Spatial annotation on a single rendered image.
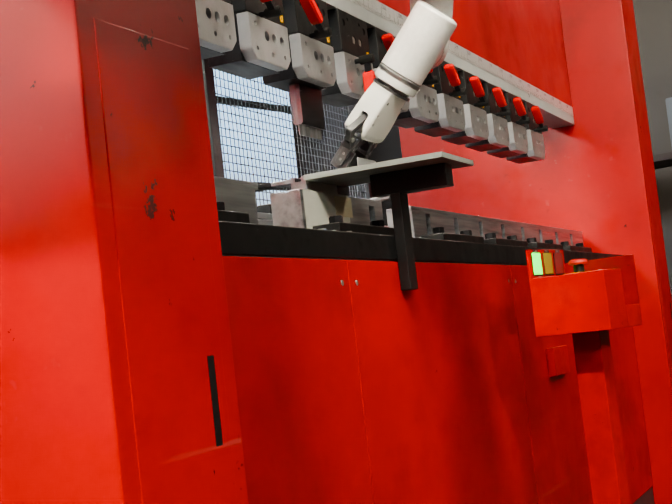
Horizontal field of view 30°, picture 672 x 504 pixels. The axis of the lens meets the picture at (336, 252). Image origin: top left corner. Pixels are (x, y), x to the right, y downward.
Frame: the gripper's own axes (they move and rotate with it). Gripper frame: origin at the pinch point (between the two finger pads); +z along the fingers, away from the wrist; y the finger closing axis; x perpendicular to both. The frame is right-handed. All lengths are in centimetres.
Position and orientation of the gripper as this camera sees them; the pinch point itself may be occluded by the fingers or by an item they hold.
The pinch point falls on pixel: (348, 161)
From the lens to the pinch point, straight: 231.3
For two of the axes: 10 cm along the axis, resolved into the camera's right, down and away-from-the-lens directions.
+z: -5.1, 8.4, 2.1
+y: -4.0, -0.2, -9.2
